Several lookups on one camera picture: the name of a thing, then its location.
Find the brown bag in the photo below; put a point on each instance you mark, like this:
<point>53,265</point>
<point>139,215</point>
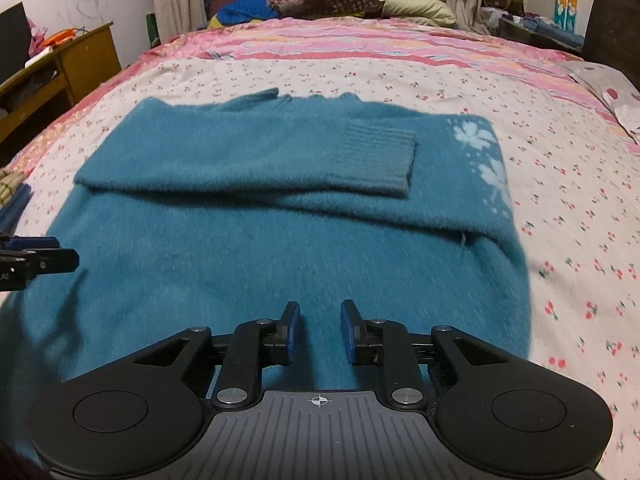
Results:
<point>502,0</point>

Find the white printed pillow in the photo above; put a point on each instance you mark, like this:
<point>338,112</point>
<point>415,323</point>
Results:
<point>615,90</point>

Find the dark green object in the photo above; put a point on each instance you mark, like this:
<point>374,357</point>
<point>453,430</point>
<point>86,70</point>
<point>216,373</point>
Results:
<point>152,30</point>

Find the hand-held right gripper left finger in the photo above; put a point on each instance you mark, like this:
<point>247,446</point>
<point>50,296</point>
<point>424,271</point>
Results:
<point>294,335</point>

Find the yellow and blue package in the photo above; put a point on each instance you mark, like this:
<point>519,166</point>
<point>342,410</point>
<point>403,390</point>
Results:
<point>565,7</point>

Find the teal knit sweater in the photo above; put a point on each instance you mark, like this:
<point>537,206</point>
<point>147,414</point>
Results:
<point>200,260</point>

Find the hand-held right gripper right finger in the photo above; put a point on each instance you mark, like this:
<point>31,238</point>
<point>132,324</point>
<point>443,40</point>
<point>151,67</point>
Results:
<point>347,335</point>

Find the beige striped garment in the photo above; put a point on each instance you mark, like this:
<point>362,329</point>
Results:
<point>10,185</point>

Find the pink cloth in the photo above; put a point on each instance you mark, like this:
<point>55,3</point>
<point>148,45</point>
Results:
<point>34,35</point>

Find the black monitor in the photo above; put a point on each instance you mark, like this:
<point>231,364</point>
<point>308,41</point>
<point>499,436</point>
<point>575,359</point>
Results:
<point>12,45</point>

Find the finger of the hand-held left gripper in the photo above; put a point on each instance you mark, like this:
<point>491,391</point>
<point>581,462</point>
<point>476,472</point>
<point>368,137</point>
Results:
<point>57,260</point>
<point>35,243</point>

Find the olive green pillow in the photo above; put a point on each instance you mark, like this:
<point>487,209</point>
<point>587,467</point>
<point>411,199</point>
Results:
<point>420,10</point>

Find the dark wooden headboard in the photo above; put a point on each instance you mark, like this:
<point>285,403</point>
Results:
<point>615,25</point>

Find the cherry print bed sheet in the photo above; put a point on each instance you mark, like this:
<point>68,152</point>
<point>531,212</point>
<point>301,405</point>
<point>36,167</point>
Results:
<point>575,210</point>

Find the wooden desk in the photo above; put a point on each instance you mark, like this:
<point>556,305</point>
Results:
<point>95,60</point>

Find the pink striped blanket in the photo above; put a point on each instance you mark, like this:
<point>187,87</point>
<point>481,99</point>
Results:
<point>350,40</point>

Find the folded blue clothes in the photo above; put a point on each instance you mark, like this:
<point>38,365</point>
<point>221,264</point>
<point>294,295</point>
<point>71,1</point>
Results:
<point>555,30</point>

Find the navy garment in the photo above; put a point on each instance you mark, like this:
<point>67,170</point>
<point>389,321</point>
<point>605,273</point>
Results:
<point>17,205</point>

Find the dark nightstand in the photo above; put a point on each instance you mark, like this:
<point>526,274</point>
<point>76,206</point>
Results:
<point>520,32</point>

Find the blue cloth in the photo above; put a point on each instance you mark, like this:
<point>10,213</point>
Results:
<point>245,10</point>

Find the orange toy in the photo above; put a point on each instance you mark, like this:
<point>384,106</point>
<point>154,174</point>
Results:
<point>57,37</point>

